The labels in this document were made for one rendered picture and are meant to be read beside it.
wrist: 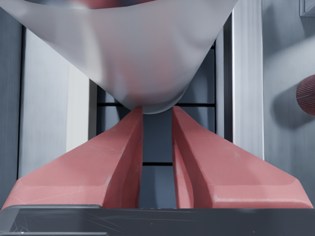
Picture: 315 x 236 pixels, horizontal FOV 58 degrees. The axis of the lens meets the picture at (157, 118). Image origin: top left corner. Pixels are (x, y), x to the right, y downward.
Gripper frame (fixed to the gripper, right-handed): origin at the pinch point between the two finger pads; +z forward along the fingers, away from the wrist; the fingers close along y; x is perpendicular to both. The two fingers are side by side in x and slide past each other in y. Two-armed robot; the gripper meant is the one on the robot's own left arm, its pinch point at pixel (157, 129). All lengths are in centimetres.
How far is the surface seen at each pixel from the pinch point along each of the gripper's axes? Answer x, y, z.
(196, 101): 2.3, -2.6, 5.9
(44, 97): 4.8, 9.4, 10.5
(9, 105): 4.4, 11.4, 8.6
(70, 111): 0.9, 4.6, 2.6
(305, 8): -1.4, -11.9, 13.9
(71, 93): 0.1, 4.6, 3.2
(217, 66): 0.6, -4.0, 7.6
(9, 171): 8.6, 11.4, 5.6
